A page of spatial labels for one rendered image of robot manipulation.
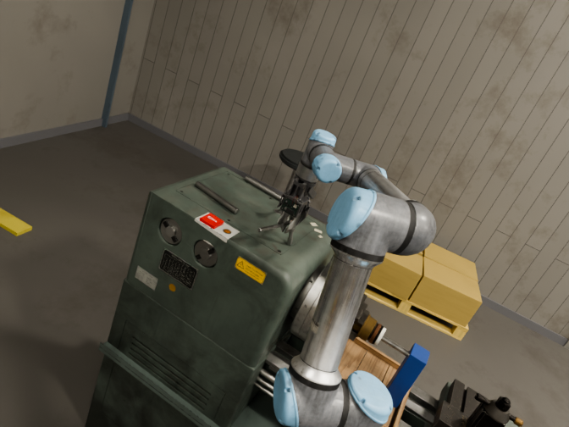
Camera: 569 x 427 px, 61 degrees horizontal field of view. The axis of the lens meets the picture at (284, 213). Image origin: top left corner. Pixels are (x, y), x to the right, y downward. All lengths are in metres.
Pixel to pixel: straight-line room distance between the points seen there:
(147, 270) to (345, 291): 0.97
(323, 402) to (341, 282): 0.26
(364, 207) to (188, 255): 0.85
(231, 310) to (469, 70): 3.36
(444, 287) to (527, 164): 1.33
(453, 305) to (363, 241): 3.19
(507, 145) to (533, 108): 0.36
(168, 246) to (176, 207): 0.16
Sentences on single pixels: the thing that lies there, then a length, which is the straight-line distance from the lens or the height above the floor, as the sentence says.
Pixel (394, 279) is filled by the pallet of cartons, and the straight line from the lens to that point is 3.99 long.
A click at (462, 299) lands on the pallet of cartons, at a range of 4.09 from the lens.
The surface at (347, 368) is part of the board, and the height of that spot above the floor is 0.88.
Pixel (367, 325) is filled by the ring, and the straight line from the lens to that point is 1.72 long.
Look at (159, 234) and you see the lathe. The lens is 1.71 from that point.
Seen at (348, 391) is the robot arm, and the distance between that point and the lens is 1.12.
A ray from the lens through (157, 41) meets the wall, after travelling 5.40.
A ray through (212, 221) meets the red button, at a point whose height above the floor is 1.27.
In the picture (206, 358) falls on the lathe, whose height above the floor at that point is 0.78.
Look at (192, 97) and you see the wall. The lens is 5.23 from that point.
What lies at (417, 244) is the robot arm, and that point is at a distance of 1.01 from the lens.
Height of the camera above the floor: 2.04
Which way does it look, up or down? 25 degrees down
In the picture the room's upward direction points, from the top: 23 degrees clockwise
